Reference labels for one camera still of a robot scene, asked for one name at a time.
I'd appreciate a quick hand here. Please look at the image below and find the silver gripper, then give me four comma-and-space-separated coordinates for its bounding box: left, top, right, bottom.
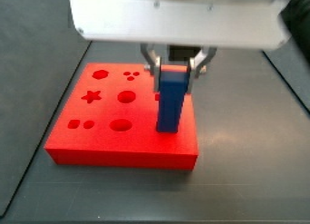
69, 0, 291, 93

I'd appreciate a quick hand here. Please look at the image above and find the blue rectangular peg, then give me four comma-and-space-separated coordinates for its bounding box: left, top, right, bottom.
156, 64, 188, 133

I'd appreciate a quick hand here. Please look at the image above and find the black curved holder block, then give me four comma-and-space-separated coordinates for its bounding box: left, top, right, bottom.
168, 45, 200, 65

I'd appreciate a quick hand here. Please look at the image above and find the red shape sorter block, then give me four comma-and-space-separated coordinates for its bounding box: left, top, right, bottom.
45, 63, 199, 170

